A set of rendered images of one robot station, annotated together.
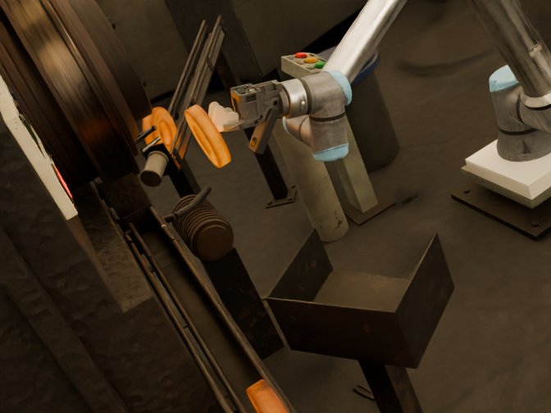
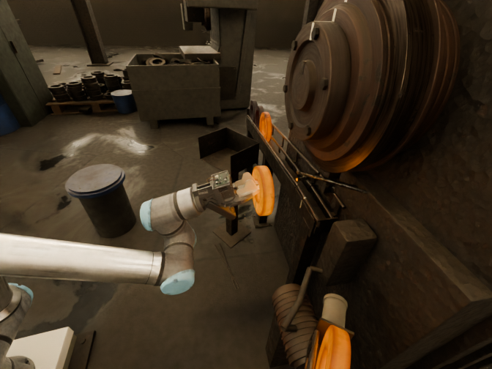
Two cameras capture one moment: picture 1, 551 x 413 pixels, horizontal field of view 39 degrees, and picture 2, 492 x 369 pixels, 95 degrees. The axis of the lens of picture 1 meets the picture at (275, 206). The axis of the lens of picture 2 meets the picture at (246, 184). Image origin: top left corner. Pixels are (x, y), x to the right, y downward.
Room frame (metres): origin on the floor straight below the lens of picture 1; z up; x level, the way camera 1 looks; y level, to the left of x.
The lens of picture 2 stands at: (2.21, 0.03, 1.27)
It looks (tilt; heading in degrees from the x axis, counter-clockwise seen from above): 38 degrees down; 180
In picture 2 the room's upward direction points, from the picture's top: 2 degrees clockwise
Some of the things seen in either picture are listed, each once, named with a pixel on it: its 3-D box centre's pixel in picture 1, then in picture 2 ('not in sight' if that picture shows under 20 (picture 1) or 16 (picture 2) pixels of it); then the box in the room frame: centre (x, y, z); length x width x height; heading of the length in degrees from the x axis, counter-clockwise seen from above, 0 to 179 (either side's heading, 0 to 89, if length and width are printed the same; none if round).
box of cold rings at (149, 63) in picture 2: not in sight; (178, 87); (-0.99, -0.96, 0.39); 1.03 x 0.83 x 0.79; 106
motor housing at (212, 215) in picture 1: (229, 279); (288, 345); (1.91, 0.22, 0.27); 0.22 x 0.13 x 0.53; 12
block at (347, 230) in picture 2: (129, 207); (343, 254); (1.78, 0.34, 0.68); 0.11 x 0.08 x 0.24; 102
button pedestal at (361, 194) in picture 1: (338, 135); not in sight; (2.37, -0.30, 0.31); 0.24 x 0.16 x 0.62; 12
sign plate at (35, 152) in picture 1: (32, 142); not in sight; (1.20, 0.31, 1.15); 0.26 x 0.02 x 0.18; 12
